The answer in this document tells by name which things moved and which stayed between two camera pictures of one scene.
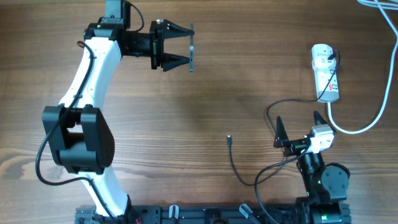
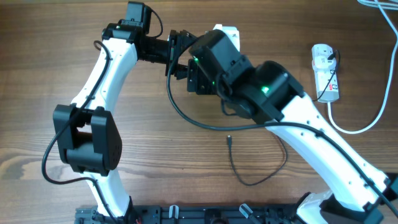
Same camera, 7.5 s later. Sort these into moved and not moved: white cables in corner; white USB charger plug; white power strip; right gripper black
Moved: right gripper black
Not moved: white power strip; white cables in corner; white USB charger plug
